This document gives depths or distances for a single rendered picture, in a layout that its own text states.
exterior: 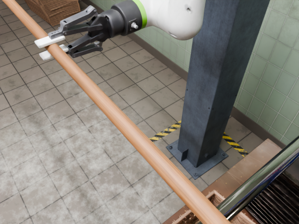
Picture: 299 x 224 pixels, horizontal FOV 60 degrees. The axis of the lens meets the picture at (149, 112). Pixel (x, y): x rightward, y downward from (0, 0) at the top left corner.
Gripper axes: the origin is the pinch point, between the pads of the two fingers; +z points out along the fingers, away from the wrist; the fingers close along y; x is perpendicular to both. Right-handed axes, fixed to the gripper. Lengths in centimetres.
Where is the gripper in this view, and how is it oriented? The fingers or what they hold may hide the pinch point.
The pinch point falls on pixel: (51, 46)
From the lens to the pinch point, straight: 73.9
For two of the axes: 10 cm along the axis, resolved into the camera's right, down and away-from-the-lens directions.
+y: 0.0, 6.7, 7.4
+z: -7.8, 4.6, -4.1
